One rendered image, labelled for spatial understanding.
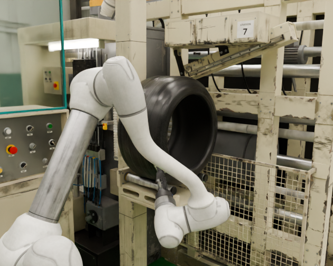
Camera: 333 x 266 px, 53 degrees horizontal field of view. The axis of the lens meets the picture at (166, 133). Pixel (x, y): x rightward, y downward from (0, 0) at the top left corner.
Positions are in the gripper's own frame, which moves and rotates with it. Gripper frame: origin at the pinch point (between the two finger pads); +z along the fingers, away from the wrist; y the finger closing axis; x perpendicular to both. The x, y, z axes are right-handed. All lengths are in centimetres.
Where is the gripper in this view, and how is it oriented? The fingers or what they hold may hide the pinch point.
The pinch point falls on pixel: (160, 171)
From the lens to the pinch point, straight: 157.5
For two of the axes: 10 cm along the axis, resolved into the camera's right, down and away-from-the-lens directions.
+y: 3.3, 7.8, 5.3
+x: 9.4, -3.3, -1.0
